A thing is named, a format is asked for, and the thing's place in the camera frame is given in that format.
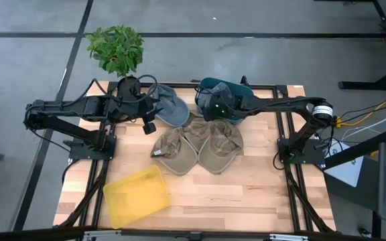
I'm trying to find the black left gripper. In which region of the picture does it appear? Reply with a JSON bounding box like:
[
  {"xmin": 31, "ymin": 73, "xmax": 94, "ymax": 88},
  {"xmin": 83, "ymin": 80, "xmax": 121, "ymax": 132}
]
[{"xmin": 112, "ymin": 96, "xmax": 163, "ymax": 135}]

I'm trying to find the grey denim cap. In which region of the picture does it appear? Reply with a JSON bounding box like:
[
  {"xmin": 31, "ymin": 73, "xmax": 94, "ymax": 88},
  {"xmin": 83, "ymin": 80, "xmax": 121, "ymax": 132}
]
[
  {"xmin": 206, "ymin": 82, "xmax": 235, "ymax": 103},
  {"xmin": 147, "ymin": 84, "xmax": 191, "ymax": 129}
]

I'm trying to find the blue plastic basket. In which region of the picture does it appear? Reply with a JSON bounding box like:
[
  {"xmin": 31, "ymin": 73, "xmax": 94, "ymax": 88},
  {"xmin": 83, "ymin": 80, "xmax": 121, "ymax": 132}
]
[{"xmin": 195, "ymin": 77, "xmax": 255, "ymax": 125}]

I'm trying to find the khaki cap with white label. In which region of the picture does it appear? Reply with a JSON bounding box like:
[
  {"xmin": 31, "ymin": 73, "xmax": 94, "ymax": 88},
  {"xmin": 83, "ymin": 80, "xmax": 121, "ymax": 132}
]
[{"xmin": 150, "ymin": 128, "xmax": 199, "ymax": 176}]

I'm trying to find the yellow translucent plastic bin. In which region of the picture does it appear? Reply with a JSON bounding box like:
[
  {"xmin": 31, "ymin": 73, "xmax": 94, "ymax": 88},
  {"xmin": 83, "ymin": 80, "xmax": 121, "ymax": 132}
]
[{"xmin": 103, "ymin": 165, "xmax": 172, "ymax": 230}]

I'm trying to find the green potted plant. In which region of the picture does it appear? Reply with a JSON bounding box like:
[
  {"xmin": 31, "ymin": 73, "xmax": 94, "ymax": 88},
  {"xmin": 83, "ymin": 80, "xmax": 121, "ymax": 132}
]
[{"xmin": 85, "ymin": 25, "xmax": 145, "ymax": 102}]

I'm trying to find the black crossbar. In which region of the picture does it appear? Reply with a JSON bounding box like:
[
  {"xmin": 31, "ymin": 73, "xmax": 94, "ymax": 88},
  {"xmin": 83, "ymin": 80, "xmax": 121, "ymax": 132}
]
[{"xmin": 0, "ymin": 226, "xmax": 386, "ymax": 241}]

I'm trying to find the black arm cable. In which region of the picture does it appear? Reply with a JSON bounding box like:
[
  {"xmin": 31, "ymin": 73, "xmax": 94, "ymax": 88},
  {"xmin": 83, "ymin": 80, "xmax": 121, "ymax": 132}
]
[{"xmin": 92, "ymin": 74, "xmax": 159, "ymax": 104}]

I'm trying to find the black aluminium table frame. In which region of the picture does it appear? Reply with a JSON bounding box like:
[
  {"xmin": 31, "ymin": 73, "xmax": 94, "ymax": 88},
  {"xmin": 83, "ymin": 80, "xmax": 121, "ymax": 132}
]
[{"xmin": 54, "ymin": 80, "xmax": 336, "ymax": 235}]

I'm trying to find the yellow cable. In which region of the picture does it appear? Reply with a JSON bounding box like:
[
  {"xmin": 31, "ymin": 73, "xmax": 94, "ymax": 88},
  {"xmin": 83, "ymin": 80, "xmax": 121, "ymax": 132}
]
[{"xmin": 335, "ymin": 94, "xmax": 386, "ymax": 129}]

